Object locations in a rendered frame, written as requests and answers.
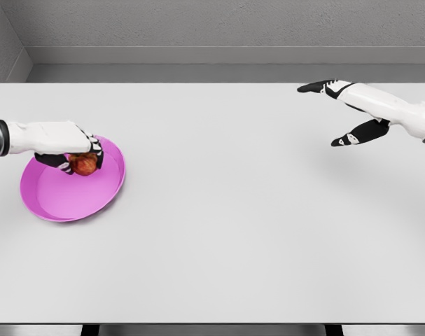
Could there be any pink round plate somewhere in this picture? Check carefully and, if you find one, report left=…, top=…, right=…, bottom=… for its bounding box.
left=20, top=135, right=126, bottom=223

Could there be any red apple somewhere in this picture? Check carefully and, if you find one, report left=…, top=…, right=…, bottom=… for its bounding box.
left=68, top=152, right=98, bottom=177

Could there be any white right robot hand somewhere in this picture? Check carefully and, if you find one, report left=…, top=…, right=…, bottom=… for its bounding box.
left=296, top=79, right=403, bottom=148

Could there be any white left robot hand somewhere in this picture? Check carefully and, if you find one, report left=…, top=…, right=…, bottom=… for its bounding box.
left=34, top=120, right=105, bottom=175

